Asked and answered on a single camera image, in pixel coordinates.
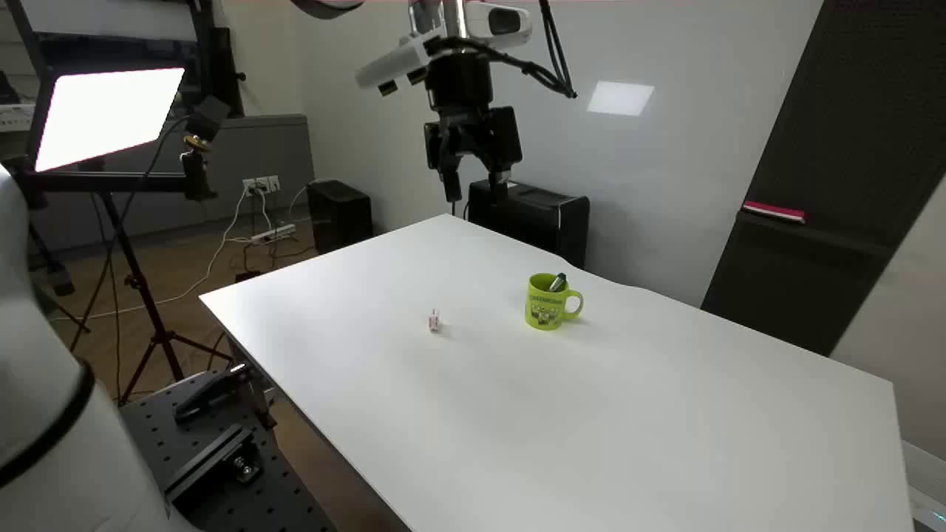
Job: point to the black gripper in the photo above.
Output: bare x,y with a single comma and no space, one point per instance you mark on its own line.
473,137

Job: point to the yellow-green mug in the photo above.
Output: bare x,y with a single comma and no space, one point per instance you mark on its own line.
547,301

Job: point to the black computer box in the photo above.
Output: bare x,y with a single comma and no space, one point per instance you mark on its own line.
533,220

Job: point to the small black speaker box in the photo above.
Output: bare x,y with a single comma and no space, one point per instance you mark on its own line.
341,209

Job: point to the small clear plastic piece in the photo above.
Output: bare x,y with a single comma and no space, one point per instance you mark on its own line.
433,319

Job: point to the white power strip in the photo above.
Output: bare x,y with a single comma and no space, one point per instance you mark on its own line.
270,233

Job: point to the grey partition panel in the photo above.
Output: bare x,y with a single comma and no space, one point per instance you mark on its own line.
267,147

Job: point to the pink sticker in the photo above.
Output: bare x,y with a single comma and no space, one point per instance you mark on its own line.
773,209

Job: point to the black tripod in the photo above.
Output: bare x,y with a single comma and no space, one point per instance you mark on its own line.
148,297

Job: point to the tall black panel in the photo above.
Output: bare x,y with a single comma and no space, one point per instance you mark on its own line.
838,167

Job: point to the bright studio light panel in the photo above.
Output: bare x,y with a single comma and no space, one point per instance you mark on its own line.
103,115

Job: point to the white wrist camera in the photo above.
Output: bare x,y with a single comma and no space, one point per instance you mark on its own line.
393,59

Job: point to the white wall socket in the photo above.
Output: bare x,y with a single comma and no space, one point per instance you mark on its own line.
262,183

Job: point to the black camera on stand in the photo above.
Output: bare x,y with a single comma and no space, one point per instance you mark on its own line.
201,147

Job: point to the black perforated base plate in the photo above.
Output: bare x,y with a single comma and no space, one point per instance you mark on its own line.
247,472

